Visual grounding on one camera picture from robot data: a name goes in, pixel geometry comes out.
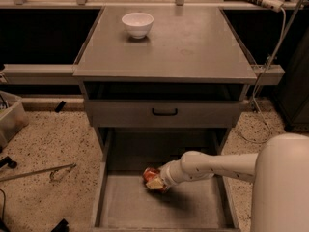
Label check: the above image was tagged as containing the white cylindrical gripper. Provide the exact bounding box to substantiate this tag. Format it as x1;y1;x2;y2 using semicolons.
146;160;190;190

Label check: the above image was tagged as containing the crushed red coke can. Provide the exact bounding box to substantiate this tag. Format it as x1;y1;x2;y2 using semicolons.
143;167;168;193

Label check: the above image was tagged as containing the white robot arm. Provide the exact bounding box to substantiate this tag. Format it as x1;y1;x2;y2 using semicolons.
143;133;309;232

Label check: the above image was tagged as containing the open grey middle drawer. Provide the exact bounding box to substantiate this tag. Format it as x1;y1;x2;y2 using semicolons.
92;129;240;232

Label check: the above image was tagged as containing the closed grey top drawer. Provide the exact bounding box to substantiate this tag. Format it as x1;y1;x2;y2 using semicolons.
84;101;240;128

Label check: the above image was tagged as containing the grey metal drawer cabinet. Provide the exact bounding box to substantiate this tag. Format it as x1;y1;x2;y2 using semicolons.
73;5;258;232

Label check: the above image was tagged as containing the black object bottom edge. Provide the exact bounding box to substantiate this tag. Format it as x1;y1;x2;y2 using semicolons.
51;219;70;232

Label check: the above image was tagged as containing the long metal grabber tool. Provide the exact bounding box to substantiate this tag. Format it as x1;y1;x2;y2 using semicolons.
0;163;76;183

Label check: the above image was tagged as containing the small black block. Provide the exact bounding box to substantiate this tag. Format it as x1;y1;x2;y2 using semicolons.
54;101;66;113

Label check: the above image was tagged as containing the black clamp on floor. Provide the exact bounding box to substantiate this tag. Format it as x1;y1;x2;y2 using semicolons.
0;157;17;169

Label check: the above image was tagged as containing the clear plastic storage bin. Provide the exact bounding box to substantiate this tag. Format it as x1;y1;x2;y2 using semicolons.
0;91;29;148

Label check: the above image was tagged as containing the white ceramic bowl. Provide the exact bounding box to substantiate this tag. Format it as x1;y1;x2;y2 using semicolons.
122;13;155;39

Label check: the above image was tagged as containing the black drawer handle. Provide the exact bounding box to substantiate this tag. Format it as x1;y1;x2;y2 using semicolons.
152;108;178;116

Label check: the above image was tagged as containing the grey metal rail beam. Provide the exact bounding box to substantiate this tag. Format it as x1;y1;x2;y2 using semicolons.
1;64;78;85

